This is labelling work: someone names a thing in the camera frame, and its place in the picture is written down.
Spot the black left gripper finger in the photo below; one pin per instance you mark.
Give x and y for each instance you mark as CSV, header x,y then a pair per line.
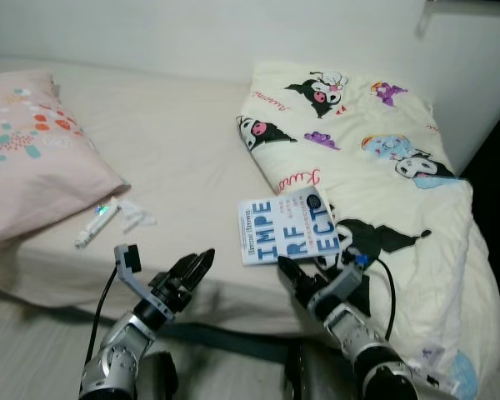
x,y
189,268
207,267

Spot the white book with blue letters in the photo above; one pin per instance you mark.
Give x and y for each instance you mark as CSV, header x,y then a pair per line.
x,y
267,229

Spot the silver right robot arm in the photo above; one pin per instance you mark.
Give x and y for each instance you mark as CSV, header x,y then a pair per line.
x,y
358,333

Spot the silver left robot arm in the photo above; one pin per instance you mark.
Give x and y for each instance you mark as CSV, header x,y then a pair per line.
x,y
117,358

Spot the grey right robot leg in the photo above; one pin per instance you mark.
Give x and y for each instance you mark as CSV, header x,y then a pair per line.
x,y
317,375

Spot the grey robot leg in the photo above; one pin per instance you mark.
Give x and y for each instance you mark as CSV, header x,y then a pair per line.
x,y
317,375
158,379

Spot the grey left robot leg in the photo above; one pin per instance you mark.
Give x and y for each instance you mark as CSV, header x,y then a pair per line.
x,y
158,379

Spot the cream cartoon print quilt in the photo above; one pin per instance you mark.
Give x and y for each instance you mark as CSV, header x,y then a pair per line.
x,y
417,275

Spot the white pen-shaped thermometer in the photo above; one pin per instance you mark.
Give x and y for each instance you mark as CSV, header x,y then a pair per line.
x,y
92,227

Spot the mattress with cream sheet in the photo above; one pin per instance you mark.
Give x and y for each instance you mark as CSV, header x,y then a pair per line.
x,y
183,158

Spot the pink pillow with dots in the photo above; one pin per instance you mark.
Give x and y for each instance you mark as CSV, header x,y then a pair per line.
x,y
33,158

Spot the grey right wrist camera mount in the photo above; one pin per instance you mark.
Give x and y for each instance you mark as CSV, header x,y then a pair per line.
x,y
342,283

